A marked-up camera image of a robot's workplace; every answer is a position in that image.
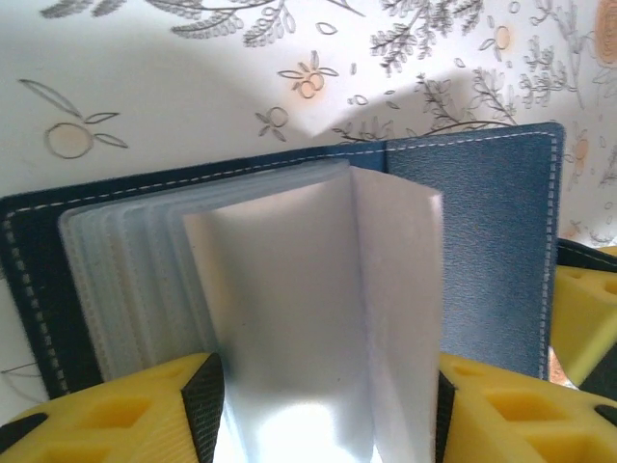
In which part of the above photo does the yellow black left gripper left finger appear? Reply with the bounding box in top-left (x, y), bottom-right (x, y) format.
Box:
top-left (0, 351), bottom-right (228, 463)

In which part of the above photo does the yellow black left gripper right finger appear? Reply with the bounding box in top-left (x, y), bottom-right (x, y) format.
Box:
top-left (432, 353), bottom-right (617, 463)

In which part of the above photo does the blue card holder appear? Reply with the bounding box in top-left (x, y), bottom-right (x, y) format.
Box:
top-left (0, 121), bottom-right (566, 463)

